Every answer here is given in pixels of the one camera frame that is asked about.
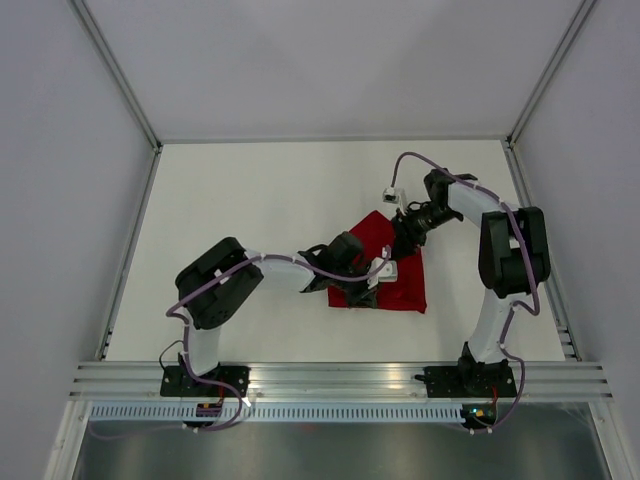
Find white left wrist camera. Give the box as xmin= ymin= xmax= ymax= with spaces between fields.
xmin=367 ymin=246 xmax=398 ymax=289

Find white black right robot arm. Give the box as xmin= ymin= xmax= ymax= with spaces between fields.
xmin=391 ymin=169 xmax=551 ymax=398

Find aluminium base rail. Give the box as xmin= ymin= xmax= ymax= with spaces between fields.
xmin=67 ymin=361 xmax=613 ymax=403

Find aluminium frame post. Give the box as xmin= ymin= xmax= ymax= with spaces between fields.
xmin=68 ymin=0 xmax=162 ymax=153
xmin=503 ymin=0 xmax=599 ymax=149

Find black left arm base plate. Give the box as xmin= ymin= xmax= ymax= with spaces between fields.
xmin=160 ymin=365 xmax=250 ymax=398

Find red cloth napkin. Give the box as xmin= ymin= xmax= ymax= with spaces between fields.
xmin=328 ymin=210 xmax=427 ymax=314

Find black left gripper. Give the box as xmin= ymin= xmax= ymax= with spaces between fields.
xmin=331 ymin=262 xmax=381 ymax=309

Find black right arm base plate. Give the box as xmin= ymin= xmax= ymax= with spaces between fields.
xmin=421 ymin=366 xmax=517 ymax=399

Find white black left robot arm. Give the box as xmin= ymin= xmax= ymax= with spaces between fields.
xmin=166 ymin=232 xmax=389 ymax=396

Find aluminium frame post left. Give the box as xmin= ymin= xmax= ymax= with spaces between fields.
xmin=68 ymin=0 xmax=162 ymax=153

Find white slotted cable duct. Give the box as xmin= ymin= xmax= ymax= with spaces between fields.
xmin=90 ymin=402 xmax=463 ymax=423

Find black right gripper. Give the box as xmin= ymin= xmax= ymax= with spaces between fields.
xmin=389 ymin=203 xmax=460 ymax=261

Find aluminium frame post right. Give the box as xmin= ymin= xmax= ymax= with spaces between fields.
xmin=503 ymin=0 xmax=599 ymax=149

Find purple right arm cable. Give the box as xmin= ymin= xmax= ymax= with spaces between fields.
xmin=389 ymin=151 xmax=542 ymax=436

